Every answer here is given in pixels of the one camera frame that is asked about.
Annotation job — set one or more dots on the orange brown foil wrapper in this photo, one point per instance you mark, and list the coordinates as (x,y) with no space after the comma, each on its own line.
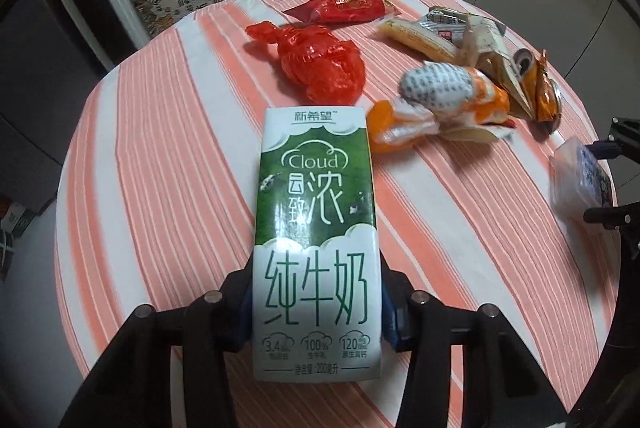
(542,92)

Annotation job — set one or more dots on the yellow white snack wrapper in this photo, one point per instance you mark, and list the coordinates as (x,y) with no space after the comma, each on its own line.
(420,35)

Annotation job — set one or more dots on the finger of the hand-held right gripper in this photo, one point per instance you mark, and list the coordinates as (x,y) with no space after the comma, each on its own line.
(610,217)
(625,130)

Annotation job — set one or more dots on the dark cabinet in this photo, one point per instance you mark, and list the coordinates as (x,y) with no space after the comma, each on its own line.
(45,37)

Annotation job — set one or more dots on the red sausage wrapper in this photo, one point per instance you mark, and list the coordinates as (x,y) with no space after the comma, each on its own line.
(340,7)

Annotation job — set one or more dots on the red plastic bag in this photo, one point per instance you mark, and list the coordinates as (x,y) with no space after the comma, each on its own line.
(320,57)

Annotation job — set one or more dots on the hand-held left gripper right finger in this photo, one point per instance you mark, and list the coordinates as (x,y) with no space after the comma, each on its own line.
(397,323)

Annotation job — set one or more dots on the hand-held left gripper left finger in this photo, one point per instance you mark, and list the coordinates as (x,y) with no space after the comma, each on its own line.
(245,313)

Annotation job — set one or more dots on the beige wrapper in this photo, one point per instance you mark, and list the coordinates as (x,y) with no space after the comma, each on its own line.
(487,42)

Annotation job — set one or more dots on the orange striped tablecloth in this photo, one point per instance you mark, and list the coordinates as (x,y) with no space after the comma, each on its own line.
(175,167)

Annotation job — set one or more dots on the green white milk carton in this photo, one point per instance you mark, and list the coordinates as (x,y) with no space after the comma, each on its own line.
(315,228)

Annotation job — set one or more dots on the white orange snack wrapper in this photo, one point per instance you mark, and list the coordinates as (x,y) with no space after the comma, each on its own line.
(450,90)

